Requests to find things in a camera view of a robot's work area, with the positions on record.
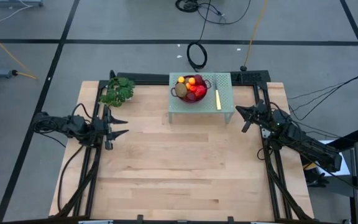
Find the olive-brown round fruit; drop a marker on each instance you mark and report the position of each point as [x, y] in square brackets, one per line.
[181, 90]

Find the yellow-orange mango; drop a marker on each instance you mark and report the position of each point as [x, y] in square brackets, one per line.
[181, 79]

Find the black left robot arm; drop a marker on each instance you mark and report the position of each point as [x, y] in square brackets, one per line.
[70, 126]

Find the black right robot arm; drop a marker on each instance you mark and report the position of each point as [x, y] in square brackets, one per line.
[309, 147]

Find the red-orange peach with stem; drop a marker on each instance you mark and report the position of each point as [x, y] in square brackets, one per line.
[193, 88]

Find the black table frame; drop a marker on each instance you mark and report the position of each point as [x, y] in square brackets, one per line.
[145, 77]

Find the small orange fruit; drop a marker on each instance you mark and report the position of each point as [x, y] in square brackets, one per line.
[187, 86]

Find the pale green perforated metal shelf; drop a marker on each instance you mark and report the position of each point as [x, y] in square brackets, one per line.
[225, 99]

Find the green leafy plant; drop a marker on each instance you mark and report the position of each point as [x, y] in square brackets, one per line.
[117, 91]

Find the large dark red fruit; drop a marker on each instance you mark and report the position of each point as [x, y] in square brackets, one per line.
[199, 79]

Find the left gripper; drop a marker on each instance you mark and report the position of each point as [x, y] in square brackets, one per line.
[99, 129]

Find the dark red pointed fruit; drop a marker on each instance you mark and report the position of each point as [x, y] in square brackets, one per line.
[191, 96]

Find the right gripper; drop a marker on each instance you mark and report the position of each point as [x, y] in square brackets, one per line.
[264, 118]

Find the white box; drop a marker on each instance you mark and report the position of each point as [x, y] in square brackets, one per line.
[345, 166]

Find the magenta colander bowl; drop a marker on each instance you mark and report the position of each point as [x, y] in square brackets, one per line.
[202, 97]

